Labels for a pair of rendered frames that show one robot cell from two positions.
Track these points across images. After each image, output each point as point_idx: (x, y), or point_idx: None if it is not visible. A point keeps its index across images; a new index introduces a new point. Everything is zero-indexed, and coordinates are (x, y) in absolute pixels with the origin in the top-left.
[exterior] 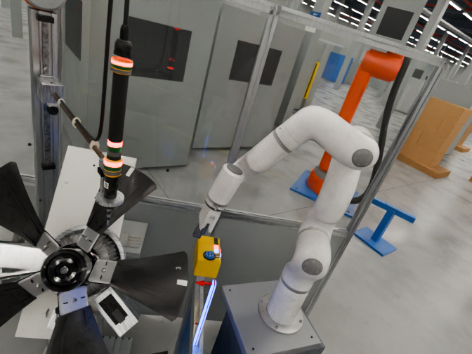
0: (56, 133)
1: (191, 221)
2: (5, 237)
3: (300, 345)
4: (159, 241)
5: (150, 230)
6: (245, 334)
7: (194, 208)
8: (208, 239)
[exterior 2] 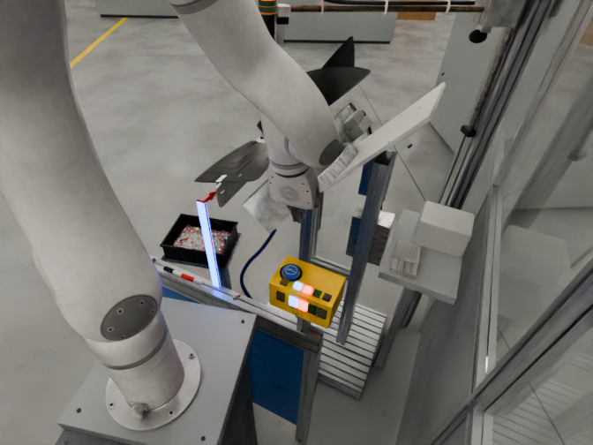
0: (496, 90)
1: (464, 367)
2: (346, 120)
3: (89, 376)
4: (448, 350)
5: (459, 321)
6: (166, 305)
7: (476, 348)
8: (332, 287)
